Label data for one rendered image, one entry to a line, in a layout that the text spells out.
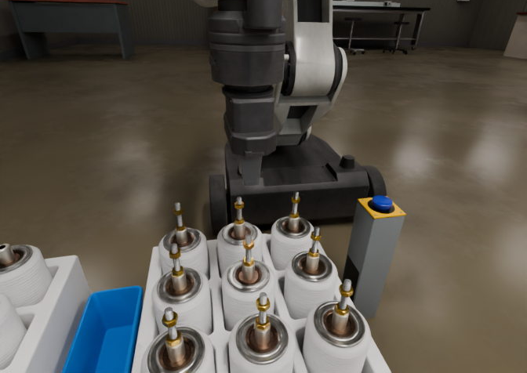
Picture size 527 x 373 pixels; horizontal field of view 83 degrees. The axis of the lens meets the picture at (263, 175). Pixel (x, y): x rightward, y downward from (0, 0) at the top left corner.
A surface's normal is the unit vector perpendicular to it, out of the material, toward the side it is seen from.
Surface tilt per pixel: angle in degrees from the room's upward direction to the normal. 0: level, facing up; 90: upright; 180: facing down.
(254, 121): 90
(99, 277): 0
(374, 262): 90
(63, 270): 0
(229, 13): 45
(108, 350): 0
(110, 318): 88
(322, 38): 59
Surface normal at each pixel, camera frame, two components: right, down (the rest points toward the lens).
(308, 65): 0.16, 0.26
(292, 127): 0.14, -0.14
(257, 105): 0.22, 0.47
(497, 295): 0.02, -0.88
